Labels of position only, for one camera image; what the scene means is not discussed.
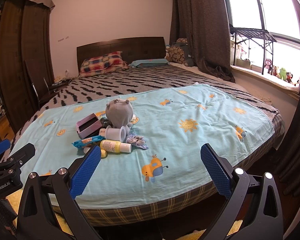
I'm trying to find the blue snack wrapper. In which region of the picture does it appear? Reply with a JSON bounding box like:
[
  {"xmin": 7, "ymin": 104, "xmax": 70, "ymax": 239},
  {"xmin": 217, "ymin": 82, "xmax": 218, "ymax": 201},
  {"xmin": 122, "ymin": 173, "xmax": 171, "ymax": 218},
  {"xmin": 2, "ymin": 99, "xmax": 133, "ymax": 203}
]
[{"xmin": 72, "ymin": 135, "xmax": 106, "ymax": 149}]

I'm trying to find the purple gift box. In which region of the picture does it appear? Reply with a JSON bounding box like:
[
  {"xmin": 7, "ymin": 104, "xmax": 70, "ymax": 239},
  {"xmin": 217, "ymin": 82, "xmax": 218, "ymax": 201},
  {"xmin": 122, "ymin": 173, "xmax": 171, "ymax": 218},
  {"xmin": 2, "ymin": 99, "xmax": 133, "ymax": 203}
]
[{"xmin": 76, "ymin": 113, "xmax": 102, "ymax": 139}]

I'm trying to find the yellow lotion bottle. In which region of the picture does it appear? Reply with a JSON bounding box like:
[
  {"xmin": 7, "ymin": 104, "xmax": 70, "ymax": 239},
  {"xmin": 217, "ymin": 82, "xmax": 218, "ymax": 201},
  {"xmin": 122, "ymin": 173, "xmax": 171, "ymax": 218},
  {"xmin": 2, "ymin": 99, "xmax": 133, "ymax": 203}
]
[{"xmin": 100, "ymin": 140, "xmax": 132, "ymax": 153}]

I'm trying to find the white plastic cup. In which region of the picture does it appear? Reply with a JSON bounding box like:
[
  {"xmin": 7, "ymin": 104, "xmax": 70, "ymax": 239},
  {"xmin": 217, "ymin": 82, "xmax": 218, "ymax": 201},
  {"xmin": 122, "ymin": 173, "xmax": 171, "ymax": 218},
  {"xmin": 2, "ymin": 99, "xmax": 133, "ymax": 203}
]
[{"xmin": 99, "ymin": 126, "xmax": 126, "ymax": 142}]

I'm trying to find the grey plush toy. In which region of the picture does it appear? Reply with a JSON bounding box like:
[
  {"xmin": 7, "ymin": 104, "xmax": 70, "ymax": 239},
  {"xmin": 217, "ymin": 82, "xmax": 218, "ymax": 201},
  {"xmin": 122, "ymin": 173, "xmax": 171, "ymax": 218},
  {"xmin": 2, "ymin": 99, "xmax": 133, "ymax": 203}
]
[{"xmin": 106, "ymin": 99, "xmax": 134, "ymax": 134}]

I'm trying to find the blue white cloth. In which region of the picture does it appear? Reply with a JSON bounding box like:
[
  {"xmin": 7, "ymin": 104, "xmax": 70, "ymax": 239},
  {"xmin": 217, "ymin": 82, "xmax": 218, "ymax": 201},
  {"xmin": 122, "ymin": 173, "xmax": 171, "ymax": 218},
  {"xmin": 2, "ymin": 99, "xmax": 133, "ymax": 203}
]
[{"xmin": 126, "ymin": 132, "xmax": 149, "ymax": 150}]

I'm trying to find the dark knitted scrunchie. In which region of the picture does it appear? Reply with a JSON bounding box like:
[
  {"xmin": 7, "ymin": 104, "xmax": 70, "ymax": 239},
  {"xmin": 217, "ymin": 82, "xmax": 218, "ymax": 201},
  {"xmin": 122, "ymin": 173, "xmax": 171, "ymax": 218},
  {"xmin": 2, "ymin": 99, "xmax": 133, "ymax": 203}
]
[{"xmin": 100, "ymin": 117, "xmax": 113, "ymax": 128}]

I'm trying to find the black chair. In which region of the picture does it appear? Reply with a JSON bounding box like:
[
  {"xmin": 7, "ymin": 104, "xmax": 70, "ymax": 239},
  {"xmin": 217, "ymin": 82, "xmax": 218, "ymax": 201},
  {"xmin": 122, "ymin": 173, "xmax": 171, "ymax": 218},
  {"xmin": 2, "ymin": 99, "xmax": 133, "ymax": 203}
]
[{"xmin": 25, "ymin": 59, "xmax": 71, "ymax": 108}]

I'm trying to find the black zigzag patterned blanket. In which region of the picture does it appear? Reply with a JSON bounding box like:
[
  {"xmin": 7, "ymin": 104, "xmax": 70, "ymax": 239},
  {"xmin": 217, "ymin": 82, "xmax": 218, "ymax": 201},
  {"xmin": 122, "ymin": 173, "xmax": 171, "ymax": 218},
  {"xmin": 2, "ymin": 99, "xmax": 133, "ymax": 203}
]
[{"xmin": 11, "ymin": 66, "xmax": 285, "ymax": 158}]

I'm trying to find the dark wooden wardrobe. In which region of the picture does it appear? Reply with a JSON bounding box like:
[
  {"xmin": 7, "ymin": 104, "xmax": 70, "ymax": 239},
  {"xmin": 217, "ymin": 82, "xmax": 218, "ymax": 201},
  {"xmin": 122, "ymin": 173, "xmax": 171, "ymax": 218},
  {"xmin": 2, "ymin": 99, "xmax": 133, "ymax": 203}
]
[{"xmin": 0, "ymin": 0, "xmax": 54, "ymax": 132}]

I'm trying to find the light blue cartoon sheet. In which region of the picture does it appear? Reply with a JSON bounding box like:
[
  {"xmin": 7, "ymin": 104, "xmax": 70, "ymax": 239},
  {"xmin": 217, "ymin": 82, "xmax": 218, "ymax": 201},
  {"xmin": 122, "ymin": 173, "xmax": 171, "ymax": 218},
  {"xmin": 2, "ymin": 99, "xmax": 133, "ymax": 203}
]
[{"xmin": 13, "ymin": 84, "xmax": 275, "ymax": 209}]

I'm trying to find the colourful checkered pillow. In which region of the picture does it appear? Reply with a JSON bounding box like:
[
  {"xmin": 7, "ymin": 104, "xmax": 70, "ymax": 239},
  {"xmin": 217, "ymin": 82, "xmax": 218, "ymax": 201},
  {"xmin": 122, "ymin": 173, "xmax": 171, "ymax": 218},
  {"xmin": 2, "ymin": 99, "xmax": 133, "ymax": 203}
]
[{"xmin": 79, "ymin": 51, "xmax": 129, "ymax": 77}]

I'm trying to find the green frog plush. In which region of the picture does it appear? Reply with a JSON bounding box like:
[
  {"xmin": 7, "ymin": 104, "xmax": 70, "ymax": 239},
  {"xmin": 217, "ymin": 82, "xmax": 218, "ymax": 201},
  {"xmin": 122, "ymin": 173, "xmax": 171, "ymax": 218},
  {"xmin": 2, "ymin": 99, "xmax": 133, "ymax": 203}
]
[{"xmin": 279, "ymin": 68, "xmax": 287, "ymax": 81}]

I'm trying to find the pink monkey plush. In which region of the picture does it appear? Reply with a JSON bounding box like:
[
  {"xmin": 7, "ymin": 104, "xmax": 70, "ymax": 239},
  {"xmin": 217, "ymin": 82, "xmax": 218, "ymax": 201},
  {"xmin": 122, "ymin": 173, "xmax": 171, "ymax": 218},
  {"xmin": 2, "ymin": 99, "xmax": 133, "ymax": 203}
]
[{"xmin": 264, "ymin": 59, "xmax": 272, "ymax": 74}]

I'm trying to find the teal flat pillow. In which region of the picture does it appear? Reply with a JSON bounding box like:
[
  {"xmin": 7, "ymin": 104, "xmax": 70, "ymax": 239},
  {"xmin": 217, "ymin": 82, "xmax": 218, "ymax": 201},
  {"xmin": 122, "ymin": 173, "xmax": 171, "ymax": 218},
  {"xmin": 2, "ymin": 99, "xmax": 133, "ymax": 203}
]
[{"xmin": 129, "ymin": 59, "xmax": 169, "ymax": 68}]

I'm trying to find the dark wooden headboard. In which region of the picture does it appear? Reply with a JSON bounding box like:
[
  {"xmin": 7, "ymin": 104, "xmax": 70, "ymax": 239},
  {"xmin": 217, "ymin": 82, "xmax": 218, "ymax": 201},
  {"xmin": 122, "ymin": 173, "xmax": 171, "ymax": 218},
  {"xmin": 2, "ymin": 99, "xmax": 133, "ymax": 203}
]
[{"xmin": 77, "ymin": 37, "xmax": 166, "ymax": 71}]

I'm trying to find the black metal window rack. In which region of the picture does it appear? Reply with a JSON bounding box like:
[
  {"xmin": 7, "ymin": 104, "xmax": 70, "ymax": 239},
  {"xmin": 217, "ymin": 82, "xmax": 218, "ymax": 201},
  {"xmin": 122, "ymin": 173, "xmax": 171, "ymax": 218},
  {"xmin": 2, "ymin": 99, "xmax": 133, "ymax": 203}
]
[{"xmin": 229, "ymin": 24, "xmax": 277, "ymax": 75}]

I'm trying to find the brown patterned cushion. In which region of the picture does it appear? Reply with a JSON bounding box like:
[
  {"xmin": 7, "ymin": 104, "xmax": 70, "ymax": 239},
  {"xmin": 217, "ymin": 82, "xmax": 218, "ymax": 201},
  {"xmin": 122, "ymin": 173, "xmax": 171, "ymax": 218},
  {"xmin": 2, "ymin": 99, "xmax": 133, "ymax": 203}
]
[{"xmin": 166, "ymin": 38, "xmax": 194, "ymax": 67}]

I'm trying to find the dark brown curtain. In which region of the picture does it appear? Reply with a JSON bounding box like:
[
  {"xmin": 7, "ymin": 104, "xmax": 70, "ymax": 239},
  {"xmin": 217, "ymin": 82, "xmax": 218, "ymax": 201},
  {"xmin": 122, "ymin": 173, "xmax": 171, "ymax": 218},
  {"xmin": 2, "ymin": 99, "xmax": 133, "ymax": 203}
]
[{"xmin": 170, "ymin": 0, "xmax": 235, "ymax": 82}]

